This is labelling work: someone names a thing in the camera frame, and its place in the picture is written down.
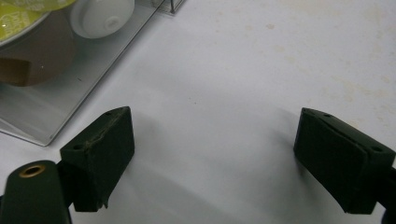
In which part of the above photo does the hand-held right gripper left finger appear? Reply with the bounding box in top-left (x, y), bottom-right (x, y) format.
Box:
top-left (57, 105), bottom-right (135, 213)

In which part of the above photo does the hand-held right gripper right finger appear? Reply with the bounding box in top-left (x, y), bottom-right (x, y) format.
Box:
top-left (292, 107), bottom-right (396, 216)

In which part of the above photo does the silver metal tray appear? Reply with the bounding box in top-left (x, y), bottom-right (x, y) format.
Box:
top-left (0, 0), bottom-right (166, 147)

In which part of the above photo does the white bowl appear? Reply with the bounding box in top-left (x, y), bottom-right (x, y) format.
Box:
top-left (69, 0), bottom-right (135, 40)

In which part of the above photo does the yellow-green plate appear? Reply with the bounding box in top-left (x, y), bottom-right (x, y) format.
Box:
top-left (0, 1), bottom-right (50, 49)
top-left (3, 0), bottom-right (78, 13)

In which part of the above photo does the metal wire rack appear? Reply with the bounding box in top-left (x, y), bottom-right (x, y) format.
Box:
top-left (151, 0), bottom-right (187, 15)

